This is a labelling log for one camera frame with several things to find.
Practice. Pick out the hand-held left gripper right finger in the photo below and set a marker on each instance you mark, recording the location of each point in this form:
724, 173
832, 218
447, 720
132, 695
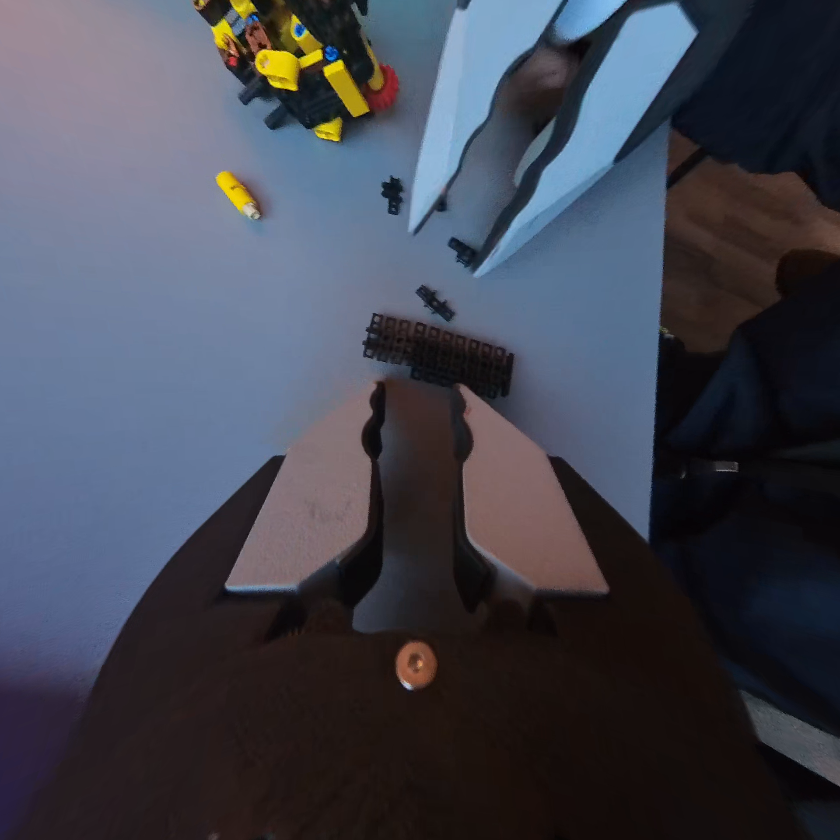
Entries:
525, 518

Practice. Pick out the long black lego track strip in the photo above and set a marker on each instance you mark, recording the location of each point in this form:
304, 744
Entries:
446, 358

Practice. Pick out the person's right hand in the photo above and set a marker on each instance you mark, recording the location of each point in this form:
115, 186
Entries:
541, 85

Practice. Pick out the yellow lego tracked vehicle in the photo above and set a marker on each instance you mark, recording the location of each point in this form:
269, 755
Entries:
328, 79

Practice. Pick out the grey metal chair part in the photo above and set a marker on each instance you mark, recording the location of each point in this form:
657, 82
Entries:
712, 466

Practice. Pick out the two-link black lego track piece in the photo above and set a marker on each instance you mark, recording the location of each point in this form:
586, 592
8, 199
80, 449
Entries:
434, 302

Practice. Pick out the black table leg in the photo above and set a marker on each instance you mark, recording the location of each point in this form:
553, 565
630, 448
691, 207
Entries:
689, 167

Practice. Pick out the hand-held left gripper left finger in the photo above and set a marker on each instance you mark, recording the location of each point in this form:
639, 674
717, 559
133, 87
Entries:
308, 518

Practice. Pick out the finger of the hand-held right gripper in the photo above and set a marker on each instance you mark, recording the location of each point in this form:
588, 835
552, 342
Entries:
472, 79
617, 98

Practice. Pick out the yellow lego pin connector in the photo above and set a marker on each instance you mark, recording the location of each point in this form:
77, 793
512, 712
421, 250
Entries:
233, 187

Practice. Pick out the person's leg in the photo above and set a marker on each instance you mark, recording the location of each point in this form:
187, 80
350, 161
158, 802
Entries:
754, 394

